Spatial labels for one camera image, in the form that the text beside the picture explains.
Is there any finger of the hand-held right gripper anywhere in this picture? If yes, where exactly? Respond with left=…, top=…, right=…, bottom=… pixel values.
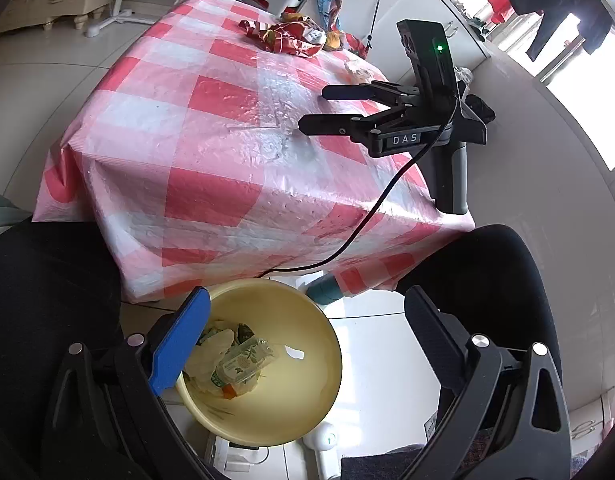
left=298, top=107, right=404, bottom=143
left=321, top=81, right=421, bottom=111

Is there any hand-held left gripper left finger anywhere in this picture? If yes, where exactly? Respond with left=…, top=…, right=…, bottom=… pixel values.
left=40, top=286, right=223, bottom=480

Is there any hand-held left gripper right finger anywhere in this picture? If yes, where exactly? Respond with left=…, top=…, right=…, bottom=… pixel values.
left=402, top=285, right=573, bottom=480

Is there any large white bag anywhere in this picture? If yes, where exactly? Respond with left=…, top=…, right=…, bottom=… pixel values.
left=185, top=327, right=238, bottom=396

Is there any clear plastic bottle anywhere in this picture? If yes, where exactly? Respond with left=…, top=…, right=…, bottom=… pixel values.
left=215, top=337, right=279, bottom=391

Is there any red snack wrapper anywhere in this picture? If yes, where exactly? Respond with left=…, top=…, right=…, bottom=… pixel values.
left=239, top=16, right=324, bottom=58

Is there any yellow plastic bin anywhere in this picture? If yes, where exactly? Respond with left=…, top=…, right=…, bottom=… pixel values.
left=175, top=280, right=343, bottom=448

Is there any clear plastic wrap piece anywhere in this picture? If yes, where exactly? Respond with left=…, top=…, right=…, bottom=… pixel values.
left=345, top=57, right=375, bottom=83

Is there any person's right leg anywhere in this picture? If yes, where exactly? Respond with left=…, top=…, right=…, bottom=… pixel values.
left=395, top=225, right=563, bottom=411

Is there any person's leg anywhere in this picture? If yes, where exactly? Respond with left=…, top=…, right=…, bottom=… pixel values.
left=0, top=220, right=126, bottom=480
left=395, top=225, right=563, bottom=411

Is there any teal table leg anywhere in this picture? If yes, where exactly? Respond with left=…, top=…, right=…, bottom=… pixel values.
left=307, top=274, right=345, bottom=306

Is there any white power strip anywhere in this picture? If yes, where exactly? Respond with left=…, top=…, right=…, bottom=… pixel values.
left=208, top=432, right=268, bottom=476

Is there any red white checkered tablecloth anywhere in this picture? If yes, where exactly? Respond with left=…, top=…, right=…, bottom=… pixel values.
left=32, top=0, right=475, bottom=303

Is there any white round charger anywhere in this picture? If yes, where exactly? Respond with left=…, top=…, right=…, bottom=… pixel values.
left=302, top=421, right=341, bottom=478

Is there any person's left leg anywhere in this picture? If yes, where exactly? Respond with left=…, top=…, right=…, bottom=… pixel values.
left=0, top=220, right=126, bottom=480

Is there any black hanging garment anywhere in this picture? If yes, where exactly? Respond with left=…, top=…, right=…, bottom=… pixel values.
left=505, top=0, right=613, bottom=61

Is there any teal grey sofa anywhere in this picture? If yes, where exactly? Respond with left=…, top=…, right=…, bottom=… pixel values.
left=0, top=187, right=33, bottom=226

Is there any black strap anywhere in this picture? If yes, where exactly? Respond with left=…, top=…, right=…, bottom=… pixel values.
left=335, top=0, right=391, bottom=53

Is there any black cable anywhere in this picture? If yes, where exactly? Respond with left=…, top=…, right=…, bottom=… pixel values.
left=258, top=95, right=461, bottom=278

